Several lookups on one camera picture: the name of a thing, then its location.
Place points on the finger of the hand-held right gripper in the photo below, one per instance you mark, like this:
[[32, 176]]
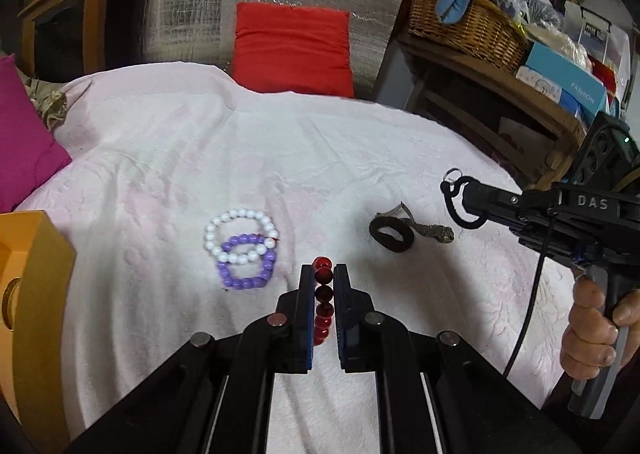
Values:
[[500, 199]]

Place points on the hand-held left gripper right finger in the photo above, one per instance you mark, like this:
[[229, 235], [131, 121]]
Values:
[[343, 316]]

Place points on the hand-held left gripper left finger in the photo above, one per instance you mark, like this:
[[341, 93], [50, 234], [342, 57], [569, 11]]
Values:
[[306, 316]]

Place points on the orange cardboard box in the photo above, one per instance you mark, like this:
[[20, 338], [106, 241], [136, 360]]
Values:
[[37, 284]]

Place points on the person's right hand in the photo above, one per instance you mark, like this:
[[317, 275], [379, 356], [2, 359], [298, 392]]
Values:
[[585, 329]]

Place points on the wooden side table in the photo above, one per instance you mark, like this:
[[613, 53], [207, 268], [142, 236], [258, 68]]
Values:
[[500, 84]]

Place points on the blue cardboard box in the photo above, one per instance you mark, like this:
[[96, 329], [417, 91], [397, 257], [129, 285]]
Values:
[[570, 79]]

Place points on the wicker basket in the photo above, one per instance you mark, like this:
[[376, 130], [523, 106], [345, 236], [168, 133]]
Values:
[[475, 34]]

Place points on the white paper bag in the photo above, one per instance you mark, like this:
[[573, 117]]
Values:
[[595, 34]]

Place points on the red pillow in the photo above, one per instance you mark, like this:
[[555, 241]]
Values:
[[295, 46]]

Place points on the magenta pillow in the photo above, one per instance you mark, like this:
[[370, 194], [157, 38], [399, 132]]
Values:
[[25, 149]]

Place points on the silver foil insulation panel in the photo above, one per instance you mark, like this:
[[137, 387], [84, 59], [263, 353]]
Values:
[[200, 4]]

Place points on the leaf patterned cushion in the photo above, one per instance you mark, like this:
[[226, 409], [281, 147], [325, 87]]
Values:
[[47, 101]]

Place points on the wooden cabinet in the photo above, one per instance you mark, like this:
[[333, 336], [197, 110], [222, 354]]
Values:
[[75, 9]]

